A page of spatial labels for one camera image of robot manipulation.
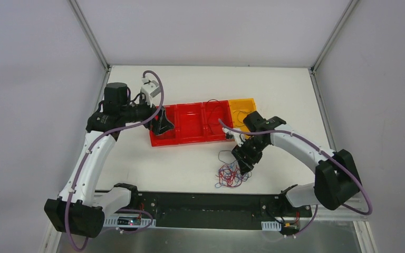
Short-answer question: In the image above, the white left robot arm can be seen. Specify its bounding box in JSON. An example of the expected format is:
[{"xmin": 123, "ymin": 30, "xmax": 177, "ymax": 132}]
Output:
[{"xmin": 44, "ymin": 77, "xmax": 174, "ymax": 238}]

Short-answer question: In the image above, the red plastic bin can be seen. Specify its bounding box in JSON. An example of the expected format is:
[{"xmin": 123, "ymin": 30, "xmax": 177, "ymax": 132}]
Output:
[
  {"xmin": 203, "ymin": 99, "xmax": 232, "ymax": 142},
  {"xmin": 149, "ymin": 104, "xmax": 180, "ymax": 147},
  {"xmin": 177, "ymin": 102, "xmax": 207, "ymax": 144}
]

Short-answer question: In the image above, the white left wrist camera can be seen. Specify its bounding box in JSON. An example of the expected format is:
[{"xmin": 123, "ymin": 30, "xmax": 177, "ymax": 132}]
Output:
[{"xmin": 140, "ymin": 77, "xmax": 161, "ymax": 108}]

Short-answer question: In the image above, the left red plastic bin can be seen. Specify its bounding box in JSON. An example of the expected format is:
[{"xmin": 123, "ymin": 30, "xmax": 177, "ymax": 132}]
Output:
[{"xmin": 149, "ymin": 104, "xmax": 180, "ymax": 147}]

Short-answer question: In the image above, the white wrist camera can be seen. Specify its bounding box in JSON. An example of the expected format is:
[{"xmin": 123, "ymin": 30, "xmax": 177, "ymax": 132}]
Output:
[
  {"xmin": 222, "ymin": 127, "xmax": 244, "ymax": 147},
  {"xmin": 140, "ymin": 77, "xmax": 161, "ymax": 108}
]

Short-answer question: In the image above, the right red plastic bin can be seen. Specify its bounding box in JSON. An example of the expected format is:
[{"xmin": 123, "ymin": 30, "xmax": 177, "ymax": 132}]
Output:
[{"xmin": 203, "ymin": 99, "xmax": 232, "ymax": 142}]

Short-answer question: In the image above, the coloured cable bundle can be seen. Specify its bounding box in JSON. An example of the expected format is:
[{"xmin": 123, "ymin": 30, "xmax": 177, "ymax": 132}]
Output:
[{"xmin": 214, "ymin": 150, "xmax": 253, "ymax": 189}]

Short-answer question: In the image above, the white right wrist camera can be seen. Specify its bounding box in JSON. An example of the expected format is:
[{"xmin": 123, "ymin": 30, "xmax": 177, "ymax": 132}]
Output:
[{"xmin": 222, "ymin": 127, "xmax": 244, "ymax": 147}]

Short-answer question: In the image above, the red cable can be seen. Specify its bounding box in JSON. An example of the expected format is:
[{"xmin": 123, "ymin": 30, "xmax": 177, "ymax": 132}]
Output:
[{"xmin": 206, "ymin": 99, "xmax": 228, "ymax": 135}]

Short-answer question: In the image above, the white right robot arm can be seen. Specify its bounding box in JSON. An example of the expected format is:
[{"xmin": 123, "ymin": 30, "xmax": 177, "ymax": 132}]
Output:
[{"xmin": 223, "ymin": 111, "xmax": 362, "ymax": 216}]

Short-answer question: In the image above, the middle red plastic bin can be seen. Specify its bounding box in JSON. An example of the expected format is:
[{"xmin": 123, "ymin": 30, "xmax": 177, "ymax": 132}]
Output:
[{"xmin": 177, "ymin": 102, "xmax": 207, "ymax": 144}]

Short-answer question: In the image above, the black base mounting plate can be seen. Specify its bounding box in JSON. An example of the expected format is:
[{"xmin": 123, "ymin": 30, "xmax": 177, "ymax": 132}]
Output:
[{"xmin": 104, "ymin": 191, "xmax": 313, "ymax": 231}]

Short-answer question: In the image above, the yellow plastic bin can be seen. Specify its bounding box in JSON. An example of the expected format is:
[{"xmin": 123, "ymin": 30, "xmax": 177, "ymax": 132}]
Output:
[{"xmin": 228, "ymin": 98, "xmax": 256, "ymax": 132}]

